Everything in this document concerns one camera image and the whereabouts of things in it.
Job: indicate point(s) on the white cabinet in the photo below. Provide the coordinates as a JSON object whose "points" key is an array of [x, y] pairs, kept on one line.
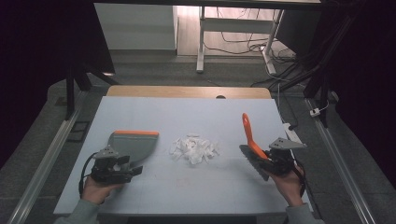
{"points": [[137, 26]]}

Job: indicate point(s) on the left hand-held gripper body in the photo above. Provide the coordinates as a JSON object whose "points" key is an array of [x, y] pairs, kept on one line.
{"points": [[106, 174]]}

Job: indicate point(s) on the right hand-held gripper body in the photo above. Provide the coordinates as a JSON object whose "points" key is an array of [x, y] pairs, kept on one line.
{"points": [[281, 155]]}

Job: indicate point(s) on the grey dustpan with orange edge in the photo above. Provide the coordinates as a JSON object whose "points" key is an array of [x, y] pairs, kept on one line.
{"points": [[134, 146]]}

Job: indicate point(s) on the person's right hand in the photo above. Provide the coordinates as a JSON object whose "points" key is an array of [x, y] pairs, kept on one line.
{"points": [[288, 186]]}

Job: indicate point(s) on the metal floor rail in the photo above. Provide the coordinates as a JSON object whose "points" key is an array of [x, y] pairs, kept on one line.
{"points": [[339, 161], [43, 161]]}

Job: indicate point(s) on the wooden table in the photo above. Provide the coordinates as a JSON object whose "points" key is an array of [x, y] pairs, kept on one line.
{"points": [[186, 92]]}

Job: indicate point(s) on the pile of white paper scraps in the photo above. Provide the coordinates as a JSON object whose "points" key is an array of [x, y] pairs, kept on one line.
{"points": [[194, 149]]}

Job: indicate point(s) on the white power strip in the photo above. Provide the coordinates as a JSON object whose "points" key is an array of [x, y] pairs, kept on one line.
{"points": [[291, 133]]}

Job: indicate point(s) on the black tripod stand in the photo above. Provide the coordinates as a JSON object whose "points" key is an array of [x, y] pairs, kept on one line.
{"points": [[320, 74], [73, 84]]}

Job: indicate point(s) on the white desk frame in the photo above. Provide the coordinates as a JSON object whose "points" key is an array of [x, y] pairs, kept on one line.
{"points": [[236, 26]]}

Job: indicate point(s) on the black floor plate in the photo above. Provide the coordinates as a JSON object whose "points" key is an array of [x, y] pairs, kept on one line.
{"points": [[77, 131]]}

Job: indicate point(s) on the black curtain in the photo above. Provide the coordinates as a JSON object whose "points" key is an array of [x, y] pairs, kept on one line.
{"points": [[31, 56], [367, 77]]}

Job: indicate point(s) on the person's left hand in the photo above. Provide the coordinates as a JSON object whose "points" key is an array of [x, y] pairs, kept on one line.
{"points": [[96, 189]]}

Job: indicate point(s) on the small white adapter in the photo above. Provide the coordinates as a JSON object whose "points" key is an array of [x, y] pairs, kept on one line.
{"points": [[315, 112]]}

